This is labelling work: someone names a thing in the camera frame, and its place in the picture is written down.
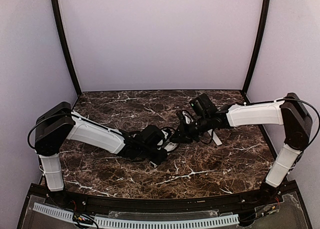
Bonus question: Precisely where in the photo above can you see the white remote control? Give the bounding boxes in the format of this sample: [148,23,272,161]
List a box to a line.
[149,142,180,168]

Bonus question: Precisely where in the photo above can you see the white remote battery cover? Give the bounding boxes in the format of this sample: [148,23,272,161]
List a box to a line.
[207,129,223,146]

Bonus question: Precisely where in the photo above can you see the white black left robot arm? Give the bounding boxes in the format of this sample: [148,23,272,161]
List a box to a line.
[29,101,172,192]

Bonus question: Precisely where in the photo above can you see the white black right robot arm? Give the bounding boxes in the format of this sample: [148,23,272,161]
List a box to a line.
[170,92,314,188]

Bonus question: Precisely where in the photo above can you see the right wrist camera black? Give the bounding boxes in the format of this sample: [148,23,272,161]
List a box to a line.
[176,110,194,125]

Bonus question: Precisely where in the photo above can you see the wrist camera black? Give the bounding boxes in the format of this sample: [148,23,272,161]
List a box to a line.
[176,110,194,125]
[157,127,178,152]

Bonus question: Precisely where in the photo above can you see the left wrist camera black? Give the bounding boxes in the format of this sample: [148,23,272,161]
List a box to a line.
[157,127,178,152]

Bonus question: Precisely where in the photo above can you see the black front mounting rail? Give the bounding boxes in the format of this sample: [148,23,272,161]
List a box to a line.
[66,191,264,214]

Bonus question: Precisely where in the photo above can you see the white slotted cable duct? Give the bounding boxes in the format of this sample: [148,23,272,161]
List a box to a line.
[32,202,240,229]

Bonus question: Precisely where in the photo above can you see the black right corner post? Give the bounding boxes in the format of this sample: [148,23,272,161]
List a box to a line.
[242,0,270,95]

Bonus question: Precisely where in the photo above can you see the black corner frame post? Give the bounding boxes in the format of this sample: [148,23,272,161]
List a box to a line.
[50,0,82,97]

